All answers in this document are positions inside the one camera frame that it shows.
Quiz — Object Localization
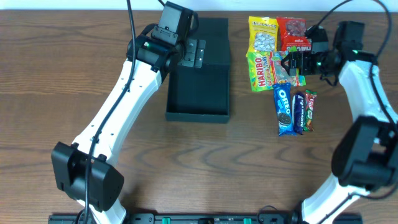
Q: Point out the green red Milo bar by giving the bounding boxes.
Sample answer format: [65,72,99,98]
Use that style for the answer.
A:
[303,90,317,131]

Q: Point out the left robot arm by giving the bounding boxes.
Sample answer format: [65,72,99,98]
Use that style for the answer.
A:
[51,24,206,223]

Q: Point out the green Haribo gummy bag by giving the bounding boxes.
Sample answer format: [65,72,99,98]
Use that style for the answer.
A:
[246,50,306,92]

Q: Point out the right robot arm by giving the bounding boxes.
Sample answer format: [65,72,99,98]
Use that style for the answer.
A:
[281,48,397,223]

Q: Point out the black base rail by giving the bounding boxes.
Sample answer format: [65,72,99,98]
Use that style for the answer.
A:
[48,212,363,224]

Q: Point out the black gift box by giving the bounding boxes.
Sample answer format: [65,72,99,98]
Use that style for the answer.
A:
[165,17,231,123]

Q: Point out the red Hacks candy bag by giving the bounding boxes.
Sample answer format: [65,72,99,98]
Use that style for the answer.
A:
[276,17,312,52]

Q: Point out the dark blue Dairy Milk bar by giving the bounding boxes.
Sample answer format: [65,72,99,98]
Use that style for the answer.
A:
[292,92,305,135]

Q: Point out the blue Oreo cookie pack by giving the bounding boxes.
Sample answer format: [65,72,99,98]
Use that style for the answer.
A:
[272,83,296,136]

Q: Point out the yellow candy bag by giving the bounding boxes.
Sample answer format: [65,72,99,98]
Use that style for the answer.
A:
[246,16,279,54]

